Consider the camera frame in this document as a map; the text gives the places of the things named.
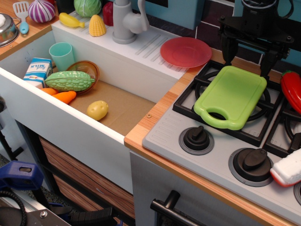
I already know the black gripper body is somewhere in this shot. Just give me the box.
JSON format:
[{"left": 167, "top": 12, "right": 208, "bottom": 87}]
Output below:
[{"left": 218, "top": 16, "right": 294, "bottom": 50}]

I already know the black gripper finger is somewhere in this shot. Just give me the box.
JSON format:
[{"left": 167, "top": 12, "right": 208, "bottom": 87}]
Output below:
[
  {"left": 260, "top": 47, "right": 289, "bottom": 77},
  {"left": 221, "top": 32, "right": 238, "bottom": 65}
]

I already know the yellow toy potato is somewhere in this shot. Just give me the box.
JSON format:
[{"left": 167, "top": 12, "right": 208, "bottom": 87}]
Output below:
[{"left": 86, "top": 100, "right": 109, "bottom": 121}]

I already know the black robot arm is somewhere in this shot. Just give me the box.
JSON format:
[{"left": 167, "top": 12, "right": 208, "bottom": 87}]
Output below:
[{"left": 218, "top": 0, "right": 294, "bottom": 79}]

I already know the red plastic plate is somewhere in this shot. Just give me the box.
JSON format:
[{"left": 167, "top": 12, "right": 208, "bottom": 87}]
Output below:
[{"left": 160, "top": 37, "right": 212, "bottom": 68}]

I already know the red toy chili pepper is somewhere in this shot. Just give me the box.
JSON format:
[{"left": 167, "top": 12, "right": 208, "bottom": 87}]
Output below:
[{"left": 280, "top": 71, "right": 301, "bottom": 113}]

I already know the green plastic cutting board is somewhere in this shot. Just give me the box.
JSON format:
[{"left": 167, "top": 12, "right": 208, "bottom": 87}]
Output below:
[{"left": 193, "top": 66, "right": 267, "bottom": 130}]

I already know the right black stove grate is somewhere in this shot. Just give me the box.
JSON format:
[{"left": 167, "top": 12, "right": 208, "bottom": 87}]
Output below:
[{"left": 263, "top": 99, "right": 301, "bottom": 158}]

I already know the black stove grate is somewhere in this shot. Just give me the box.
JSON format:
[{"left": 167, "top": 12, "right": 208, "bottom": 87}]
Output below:
[
  {"left": 263, "top": 99, "right": 301, "bottom": 158},
  {"left": 173, "top": 60, "right": 281, "bottom": 146}
]

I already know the white toy sink basin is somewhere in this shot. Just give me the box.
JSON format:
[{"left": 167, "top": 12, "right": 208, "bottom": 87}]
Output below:
[{"left": 0, "top": 22, "right": 185, "bottom": 192}]

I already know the left black stove knob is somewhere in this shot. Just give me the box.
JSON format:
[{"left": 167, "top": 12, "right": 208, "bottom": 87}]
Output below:
[{"left": 179, "top": 126, "right": 214, "bottom": 155}]

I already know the black stove knob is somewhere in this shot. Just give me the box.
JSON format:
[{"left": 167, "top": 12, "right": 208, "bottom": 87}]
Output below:
[
  {"left": 179, "top": 126, "right": 214, "bottom": 155},
  {"left": 228, "top": 148, "right": 273, "bottom": 187}
]

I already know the grey toy faucet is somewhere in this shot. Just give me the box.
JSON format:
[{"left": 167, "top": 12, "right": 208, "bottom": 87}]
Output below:
[{"left": 112, "top": 0, "right": 150, "bottom": 44}]

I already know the middle black stove knob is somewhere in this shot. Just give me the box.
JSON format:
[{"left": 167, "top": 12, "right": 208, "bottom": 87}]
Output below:
[{"left": 228, "top": 148, "right": 273, "bottom": 187}]

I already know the white red toy bottle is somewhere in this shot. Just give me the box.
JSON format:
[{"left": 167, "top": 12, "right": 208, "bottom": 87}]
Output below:
[{"left": 270, "top": 149, "right": 301, "bottom": 187}]

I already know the red toy bell pepper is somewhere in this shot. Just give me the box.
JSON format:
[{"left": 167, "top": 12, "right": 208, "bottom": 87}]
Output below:
[{"left": 103, "top": 1, "right": 113, "bottom": 26}]

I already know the yellow toy corn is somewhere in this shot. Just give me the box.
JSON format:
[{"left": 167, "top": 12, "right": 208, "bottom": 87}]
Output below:
[{"left": 89, "top": 15, "right": 106, "bottom": 37}]

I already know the orange translucent bowl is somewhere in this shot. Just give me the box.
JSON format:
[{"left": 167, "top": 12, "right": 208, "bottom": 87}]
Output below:
[{"left": 67, "top": 61, "right": 100, "bottom": 94}]

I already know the green toy cabbage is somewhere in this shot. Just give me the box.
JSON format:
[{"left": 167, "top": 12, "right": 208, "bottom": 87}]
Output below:
[{"left": 73, "top": 0, "right": 102, "bottom": 17}]

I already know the green toy bitter gourd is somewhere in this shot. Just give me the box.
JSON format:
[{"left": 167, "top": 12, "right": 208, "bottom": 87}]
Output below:
[{"left": 45, "top": 71, "right": 95, "bottom": 92}]

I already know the yellow toy banana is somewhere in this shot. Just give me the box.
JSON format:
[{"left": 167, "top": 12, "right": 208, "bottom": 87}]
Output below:
[{"left": 59, "top": 12, "right": 85, "bottom": 28}]

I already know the teal plastic cup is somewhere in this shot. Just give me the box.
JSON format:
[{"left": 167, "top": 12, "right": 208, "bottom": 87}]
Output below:
[{"left": 49, "top": 42, "right": 75, "bottom": 71}]

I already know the orange toy carrot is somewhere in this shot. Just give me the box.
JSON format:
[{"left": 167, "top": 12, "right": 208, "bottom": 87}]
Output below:
[
  {"left": 53, "top": 91, "right": 77, "bottom": 104},
  {"left": 40, "top": 88, "right": 59, "bottom": 96}
]

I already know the toy milk carton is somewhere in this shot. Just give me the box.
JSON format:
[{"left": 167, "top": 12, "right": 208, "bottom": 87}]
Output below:
[{"left": 23, "top": 57, "right": 53, "bottom": 89}]

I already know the purple striped toy onion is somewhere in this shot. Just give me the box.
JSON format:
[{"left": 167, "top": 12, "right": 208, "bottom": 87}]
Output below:
[{"left": 28, "top": 0, "right": 55, "bottom": 23}]

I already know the white toy spatula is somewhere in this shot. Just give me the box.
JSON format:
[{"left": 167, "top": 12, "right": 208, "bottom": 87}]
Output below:
[{"left": 13, "top": 1, "right": 29, "bottom": 34}]

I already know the silver metal pot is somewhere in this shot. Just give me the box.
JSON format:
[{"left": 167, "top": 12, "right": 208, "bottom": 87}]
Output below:
[{"left": 0, "top": 13, "right": 21, "bottom": 47}]

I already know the blue clamp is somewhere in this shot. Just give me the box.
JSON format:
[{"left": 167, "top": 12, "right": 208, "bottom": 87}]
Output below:
[{"left": 0, "top": 161, "right": 44, "bottom": 190}]

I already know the black oven door handle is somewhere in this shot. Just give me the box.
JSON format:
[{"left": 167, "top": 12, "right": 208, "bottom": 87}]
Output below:
[{"left": 150, "top": 190, "right": 203, "bottom": 226}]

